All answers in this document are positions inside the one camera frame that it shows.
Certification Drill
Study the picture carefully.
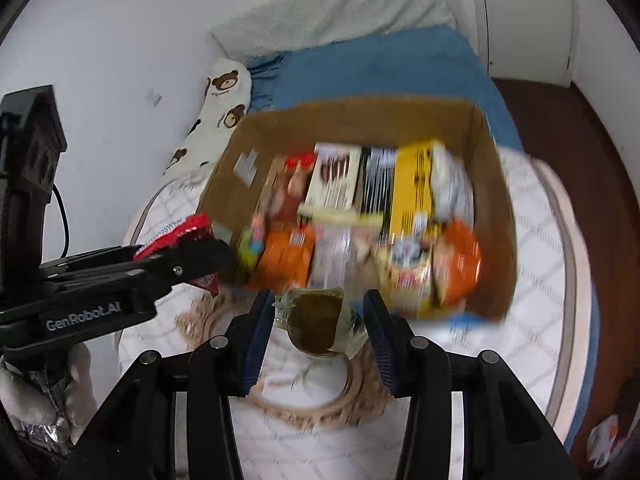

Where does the small red triangular pack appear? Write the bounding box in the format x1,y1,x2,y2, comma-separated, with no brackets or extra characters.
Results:
134,214,229,296

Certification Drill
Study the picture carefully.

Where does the orange snack pack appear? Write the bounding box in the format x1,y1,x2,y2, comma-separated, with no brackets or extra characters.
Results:
248,226,316,295
432,218,483,308

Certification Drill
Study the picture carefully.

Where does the brown round pastry pack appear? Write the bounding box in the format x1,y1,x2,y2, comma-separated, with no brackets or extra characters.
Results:
274,287,369,360

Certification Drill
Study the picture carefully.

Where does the pale yellow bread pack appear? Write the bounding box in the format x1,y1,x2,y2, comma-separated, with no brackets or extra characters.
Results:
298,206,384,289

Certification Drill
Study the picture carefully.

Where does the red crown snack pack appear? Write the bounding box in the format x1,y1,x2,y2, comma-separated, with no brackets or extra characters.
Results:
256,152,317,230

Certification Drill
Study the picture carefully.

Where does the black yellow biscuit pack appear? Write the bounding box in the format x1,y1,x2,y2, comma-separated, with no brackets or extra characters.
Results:
359,140,436,234

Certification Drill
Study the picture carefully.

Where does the cream Franzzi cookie pack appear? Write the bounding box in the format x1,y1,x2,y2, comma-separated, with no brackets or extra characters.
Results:
304,143,362,210

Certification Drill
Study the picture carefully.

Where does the yellow panda snack pack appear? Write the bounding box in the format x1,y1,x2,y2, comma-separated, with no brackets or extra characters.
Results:
372,223,442,318

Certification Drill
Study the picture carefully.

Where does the fruit candy clear bag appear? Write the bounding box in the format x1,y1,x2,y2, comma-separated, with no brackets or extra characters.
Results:
238,214,267,273

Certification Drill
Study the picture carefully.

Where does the silver clear snack pack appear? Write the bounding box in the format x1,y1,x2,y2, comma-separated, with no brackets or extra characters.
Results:
431,142,474,229

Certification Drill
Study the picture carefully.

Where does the cardboard milk box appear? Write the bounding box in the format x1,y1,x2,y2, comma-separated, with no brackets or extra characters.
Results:
196,95,519,322

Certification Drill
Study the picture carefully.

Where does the bear print long pillow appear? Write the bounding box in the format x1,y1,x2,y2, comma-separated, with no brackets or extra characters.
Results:
163,58,252,182

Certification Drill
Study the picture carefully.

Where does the blue bed sheet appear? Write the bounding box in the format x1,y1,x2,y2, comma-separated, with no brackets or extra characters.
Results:
248,26,600,445

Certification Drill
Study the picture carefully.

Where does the white door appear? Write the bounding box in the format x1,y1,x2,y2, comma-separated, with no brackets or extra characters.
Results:
475,0,574,87

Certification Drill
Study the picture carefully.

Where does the grey white pillow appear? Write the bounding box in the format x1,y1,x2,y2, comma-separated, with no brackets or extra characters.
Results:
212,0,466,63

